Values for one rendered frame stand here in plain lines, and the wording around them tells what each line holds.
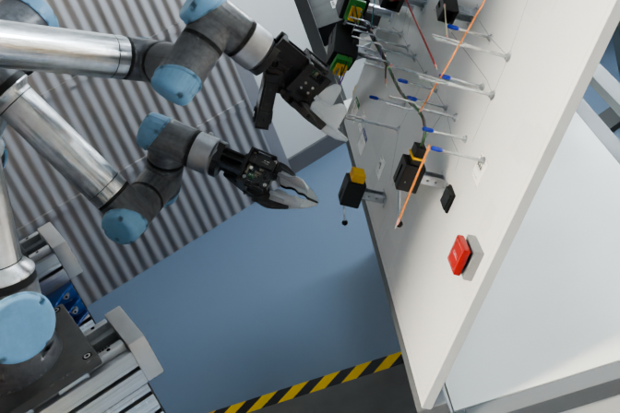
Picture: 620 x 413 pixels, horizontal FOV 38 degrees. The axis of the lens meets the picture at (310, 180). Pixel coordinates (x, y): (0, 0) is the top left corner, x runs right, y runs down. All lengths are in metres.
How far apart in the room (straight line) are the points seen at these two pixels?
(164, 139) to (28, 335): 0.49
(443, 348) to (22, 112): 0.84
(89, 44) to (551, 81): 0.74
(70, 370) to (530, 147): 0.83
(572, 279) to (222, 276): 2.14
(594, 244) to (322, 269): 1.77
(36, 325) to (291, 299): 2.16
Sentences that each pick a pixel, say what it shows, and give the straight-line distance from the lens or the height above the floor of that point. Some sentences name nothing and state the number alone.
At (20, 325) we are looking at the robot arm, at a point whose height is 1.33.
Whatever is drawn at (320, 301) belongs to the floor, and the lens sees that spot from 3.40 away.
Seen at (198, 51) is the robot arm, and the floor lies 1.53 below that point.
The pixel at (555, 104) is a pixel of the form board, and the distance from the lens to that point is 1.38.
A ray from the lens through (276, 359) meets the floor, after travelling 3.24.
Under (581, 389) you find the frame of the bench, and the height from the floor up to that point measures 0.80.
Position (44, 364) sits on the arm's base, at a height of 1.18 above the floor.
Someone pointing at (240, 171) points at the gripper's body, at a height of 1.27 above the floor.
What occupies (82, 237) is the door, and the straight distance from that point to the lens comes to 3.92.
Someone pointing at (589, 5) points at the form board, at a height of 1.46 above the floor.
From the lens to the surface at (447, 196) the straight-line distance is 1.65.
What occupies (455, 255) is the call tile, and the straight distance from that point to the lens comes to 1.50.
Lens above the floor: 2.00
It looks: 29 degrees down
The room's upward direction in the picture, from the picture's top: 21 degrees counter-clockwise
